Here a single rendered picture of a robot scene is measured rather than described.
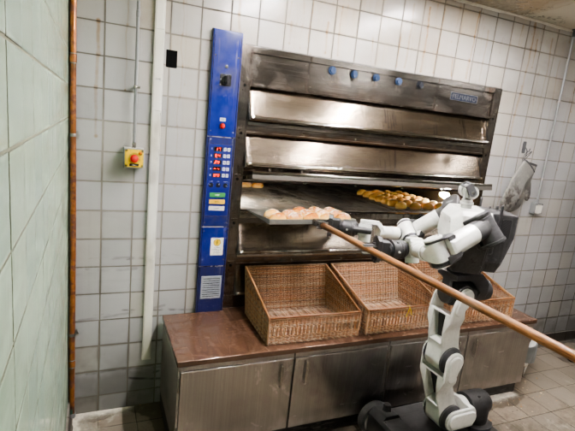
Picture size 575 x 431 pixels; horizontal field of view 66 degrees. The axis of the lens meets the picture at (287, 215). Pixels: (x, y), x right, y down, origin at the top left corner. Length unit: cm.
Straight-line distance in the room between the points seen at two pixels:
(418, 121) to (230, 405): 209
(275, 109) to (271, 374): 144
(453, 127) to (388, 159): 55
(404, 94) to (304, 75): 72
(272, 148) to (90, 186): 101
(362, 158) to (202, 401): 169
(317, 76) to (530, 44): 171
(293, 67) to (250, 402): 183
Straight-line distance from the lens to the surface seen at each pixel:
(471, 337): 314
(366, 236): 239
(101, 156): 245
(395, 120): 302
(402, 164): 308
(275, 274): 276
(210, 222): 255
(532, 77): 384
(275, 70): 263
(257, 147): 259
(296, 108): 267
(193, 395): 235
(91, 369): 283
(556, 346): 148
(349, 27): 285
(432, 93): 321
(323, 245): 287
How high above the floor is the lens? 171
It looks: 12 degrees down
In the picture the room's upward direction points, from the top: 6 degrees clockwise
